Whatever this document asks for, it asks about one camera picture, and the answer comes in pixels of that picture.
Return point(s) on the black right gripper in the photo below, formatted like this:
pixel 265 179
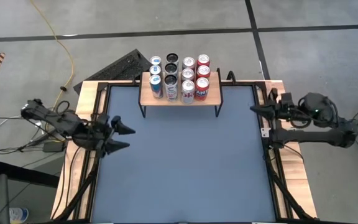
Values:
pixel 286 107

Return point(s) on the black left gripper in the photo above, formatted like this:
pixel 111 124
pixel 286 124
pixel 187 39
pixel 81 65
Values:
pixel 99 133

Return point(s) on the blue silver Red Bull can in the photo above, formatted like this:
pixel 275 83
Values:
pixel 155 71
pixel 155 61
pixel 156 85

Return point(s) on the silver Diet Coke can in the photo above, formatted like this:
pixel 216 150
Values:
pixel 187 74
pixel 188 62
pixel 187 91

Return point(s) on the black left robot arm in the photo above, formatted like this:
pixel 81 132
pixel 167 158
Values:
pixel 57 121

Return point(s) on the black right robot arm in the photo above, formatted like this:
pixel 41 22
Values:
pixel 322 130

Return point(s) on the grey perforated metal plate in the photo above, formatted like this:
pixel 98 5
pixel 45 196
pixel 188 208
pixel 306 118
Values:
pixel 264 133

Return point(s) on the blue-grey table mat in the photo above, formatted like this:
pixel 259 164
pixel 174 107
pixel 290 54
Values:
pixel 182 161

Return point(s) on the black power brick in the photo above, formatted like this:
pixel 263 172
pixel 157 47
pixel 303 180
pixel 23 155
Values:
pixel 53 147

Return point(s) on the black perforated box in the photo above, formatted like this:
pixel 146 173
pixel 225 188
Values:
pixel 120 67

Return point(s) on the white blue container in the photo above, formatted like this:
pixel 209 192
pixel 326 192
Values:
pixel 19 214

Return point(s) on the wooden shelf black metal frame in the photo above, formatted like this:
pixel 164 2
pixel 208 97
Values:
pixel 211 98

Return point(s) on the black metal table frame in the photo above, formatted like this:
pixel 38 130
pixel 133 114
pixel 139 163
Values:
pixel 93 193

